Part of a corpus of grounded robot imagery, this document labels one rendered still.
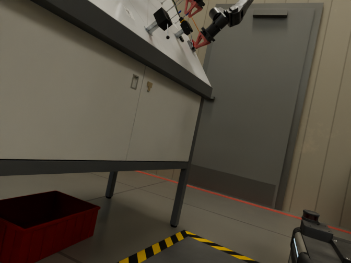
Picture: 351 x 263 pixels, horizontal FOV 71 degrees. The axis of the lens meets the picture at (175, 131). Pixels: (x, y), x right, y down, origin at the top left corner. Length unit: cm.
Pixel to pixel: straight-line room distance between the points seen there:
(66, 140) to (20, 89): 19
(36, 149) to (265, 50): 259
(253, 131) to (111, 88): 209
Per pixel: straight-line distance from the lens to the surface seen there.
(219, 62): 302
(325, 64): 300
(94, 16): 82
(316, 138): 285
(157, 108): 112
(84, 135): 86
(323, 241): 126
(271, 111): 280
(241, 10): 139
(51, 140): 79
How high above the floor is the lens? 55
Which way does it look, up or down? level
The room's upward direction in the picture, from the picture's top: 12 degrees clockwise
